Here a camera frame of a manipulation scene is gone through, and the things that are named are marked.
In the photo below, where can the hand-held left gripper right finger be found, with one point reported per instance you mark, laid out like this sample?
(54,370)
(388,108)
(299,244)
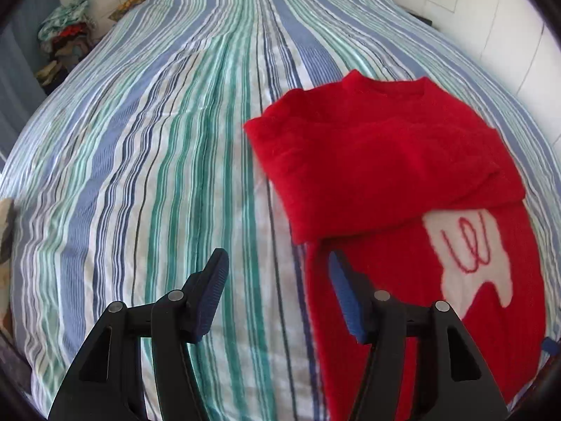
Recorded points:
(346,294)

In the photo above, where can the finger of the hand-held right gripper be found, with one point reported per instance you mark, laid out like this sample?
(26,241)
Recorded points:
(552,345)

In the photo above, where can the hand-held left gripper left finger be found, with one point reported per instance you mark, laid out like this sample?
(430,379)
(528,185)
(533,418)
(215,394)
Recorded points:
(212,294)

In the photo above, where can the red sweater with white figure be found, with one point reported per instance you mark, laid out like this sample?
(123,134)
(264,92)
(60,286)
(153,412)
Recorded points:
(372,162)

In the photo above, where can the pile of mixed clothes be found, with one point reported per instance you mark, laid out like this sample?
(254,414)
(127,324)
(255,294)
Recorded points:
(65,17)

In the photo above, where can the striped bed cover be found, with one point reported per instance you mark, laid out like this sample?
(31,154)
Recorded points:
(153,162)

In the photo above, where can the patterned beige pillow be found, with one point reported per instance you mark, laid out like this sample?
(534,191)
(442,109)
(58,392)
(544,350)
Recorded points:
(5,223)

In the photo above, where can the dark nightstand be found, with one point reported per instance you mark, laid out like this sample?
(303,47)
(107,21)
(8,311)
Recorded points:
(420,18)

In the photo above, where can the white wardrobe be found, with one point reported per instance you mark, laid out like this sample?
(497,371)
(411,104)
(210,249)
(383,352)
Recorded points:
(504,30)

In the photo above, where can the blue curtain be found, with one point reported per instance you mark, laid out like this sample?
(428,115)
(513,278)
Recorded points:
(22,52)

